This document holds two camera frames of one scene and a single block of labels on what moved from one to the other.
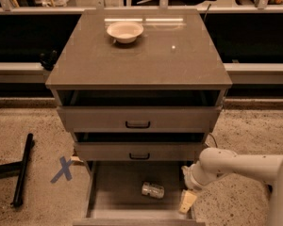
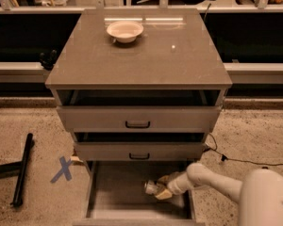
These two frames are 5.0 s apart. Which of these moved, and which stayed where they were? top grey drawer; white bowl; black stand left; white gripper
Moved: white gripper
Stayed: top grey drawer; white bowl; black stand left
